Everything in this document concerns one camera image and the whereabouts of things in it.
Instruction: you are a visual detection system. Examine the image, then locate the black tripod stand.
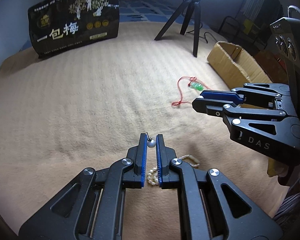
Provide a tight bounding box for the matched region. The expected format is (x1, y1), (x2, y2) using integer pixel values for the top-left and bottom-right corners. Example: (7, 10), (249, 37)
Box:
(154, 0), (201, 57)

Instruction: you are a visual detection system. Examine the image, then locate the black power cable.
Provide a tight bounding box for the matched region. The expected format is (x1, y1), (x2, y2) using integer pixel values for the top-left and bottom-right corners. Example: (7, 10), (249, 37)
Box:
(182, 0), (216, 45)

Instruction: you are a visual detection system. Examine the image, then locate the white pearl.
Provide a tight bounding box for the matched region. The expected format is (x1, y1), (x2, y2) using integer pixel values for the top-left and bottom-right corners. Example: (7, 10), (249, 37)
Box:
(146, 133), (156, 148)

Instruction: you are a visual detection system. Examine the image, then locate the black metal clothes rack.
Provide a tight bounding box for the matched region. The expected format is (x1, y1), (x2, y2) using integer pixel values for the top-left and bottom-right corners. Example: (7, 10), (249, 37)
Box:
(217, 0), (284, 47)

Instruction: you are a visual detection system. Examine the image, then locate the black snack bag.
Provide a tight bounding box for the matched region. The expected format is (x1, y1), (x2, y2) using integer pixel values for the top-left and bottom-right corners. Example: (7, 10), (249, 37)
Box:
(27, 0), (120, 58)

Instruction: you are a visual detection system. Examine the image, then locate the blue patterned bed sheet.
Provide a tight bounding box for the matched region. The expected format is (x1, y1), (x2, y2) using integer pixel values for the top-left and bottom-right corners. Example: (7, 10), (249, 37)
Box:
(118, 0), (191, 25)

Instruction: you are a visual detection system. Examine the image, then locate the brown cardboard box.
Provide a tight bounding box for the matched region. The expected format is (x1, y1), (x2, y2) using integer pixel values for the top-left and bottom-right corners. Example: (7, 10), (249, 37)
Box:
(207, 41), (271, 88)

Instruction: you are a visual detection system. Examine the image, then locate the green jade pendant red cord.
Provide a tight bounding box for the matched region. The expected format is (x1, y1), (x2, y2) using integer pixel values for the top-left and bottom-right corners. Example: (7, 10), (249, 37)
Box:
(171, 76), (212, 107)

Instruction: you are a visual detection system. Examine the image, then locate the white pearl bracelet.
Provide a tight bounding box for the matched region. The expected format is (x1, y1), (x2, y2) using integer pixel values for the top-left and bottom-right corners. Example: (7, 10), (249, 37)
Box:
(146, 154), (201, 186)

